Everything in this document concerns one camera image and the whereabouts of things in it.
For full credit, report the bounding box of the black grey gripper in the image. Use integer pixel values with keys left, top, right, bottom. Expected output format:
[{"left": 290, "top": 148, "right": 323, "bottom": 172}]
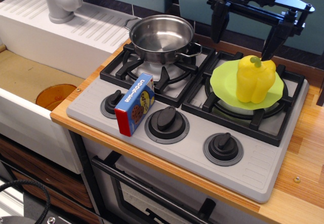
[{"left": 207, "top": 0, "right": 315, "bottom": 61}]

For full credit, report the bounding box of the white toy sink unit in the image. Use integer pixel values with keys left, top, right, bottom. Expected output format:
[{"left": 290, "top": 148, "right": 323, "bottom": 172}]
[{"left": 1, "top": 0, "right": 130, "bottom": 174}]

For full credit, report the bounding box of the black left burner grate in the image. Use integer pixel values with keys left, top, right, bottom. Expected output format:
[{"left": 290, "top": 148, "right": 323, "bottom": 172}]
[{"left": 100, "top": 43, "right": 215, "bottom": 107}]

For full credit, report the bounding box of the black right stove knob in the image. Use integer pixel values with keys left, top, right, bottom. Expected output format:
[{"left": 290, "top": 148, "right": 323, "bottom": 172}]
[{"left": 203, "top": 132, "right": 244, "bottom": 167}]

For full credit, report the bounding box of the black middle stove knob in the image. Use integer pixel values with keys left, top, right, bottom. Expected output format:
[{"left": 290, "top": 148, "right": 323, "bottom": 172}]
[{"left": 145, "top": 106, "right": 190, "bottom": 144}]

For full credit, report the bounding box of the oven door with window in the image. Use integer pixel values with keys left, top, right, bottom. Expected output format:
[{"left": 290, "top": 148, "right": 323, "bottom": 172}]
[{"left": 83, "top": 138, "right": 262, "bottom": 223}]

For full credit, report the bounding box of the grey toy stove top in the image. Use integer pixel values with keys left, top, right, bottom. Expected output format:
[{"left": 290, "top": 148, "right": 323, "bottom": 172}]
[{"left": 66, "top": 44, "right": 310, "bottom": 204}]

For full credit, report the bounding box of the lime green plate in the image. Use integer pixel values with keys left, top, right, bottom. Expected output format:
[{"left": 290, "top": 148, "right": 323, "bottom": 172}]
[{"left": 210, "top": 60, "right": 284, "bottom": 110}]

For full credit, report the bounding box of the black right burner grate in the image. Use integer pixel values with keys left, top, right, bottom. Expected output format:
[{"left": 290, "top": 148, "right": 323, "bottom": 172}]
[{"left": 182, "top": 51, "right": 309, "bottom": 146}]

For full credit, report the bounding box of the black cable bottom left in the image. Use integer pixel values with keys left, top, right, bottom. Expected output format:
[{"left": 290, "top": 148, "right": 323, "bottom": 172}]
[{"left": 0, "top": 179, "right": 51, "bottom": 224}]

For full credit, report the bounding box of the black stove knob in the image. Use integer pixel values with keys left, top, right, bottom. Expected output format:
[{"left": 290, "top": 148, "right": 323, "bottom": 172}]
[
  {"left": 203, "top": 132, "right": 244, "bottom": 167},
  {"left": 100, "top": 90, "right": 125, "bottom": 119},
  {"left": 145, "top": 106, "right": 190, "bottom": 144}
]

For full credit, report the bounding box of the orange sink drain disc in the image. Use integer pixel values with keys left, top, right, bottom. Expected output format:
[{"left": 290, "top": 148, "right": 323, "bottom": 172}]
[{"left": 35, "top": 84, "right": 76, "bottom": 111}]

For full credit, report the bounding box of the grey toy faucet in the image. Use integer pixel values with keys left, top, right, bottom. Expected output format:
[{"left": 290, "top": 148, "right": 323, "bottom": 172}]
[{"left": 46, "top": 0, "right": 83, "bottom": 24}]

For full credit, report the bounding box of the yellow toy bell pepper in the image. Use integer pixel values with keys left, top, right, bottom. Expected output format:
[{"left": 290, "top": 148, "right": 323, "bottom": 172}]
[{"left": 236, "top": 55, "right": 276, "bottom": 104}]

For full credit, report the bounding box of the stainless steel pot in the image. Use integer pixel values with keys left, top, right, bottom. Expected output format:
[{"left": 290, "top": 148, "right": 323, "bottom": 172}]
[{"left": 124, "top": 15, "right": 203, "bottom": 64}]

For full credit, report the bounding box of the wooden drawer front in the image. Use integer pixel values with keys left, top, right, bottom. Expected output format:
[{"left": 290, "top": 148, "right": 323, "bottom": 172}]
[{"left": 1, "top": 135, "right": 100, "bottom": 223}]

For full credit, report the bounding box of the black oven door handle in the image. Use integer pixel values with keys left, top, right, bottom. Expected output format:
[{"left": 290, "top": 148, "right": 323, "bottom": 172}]
[{"left": 91, "top": 152, "right": 216, "bottom": 223}]

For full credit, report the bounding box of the black left stove knob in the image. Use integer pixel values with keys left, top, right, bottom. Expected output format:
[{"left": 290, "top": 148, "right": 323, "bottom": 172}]
[{"left": 100, "top": 90, "right": 125, "bottom": 119}]

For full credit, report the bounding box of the black burner grate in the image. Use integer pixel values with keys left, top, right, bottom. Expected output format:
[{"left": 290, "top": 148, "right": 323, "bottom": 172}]
[
  {"left": 100, "top": 43, "right": 215, "bottom": 107},
  {"left": 182, "top": 51, "right": 309, "bottom": 146}
]

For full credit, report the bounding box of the blue cookie box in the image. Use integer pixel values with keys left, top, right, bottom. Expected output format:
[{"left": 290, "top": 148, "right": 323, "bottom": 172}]
[{"left": 114, "top": 73, "right": 155, "bottom": 136}]

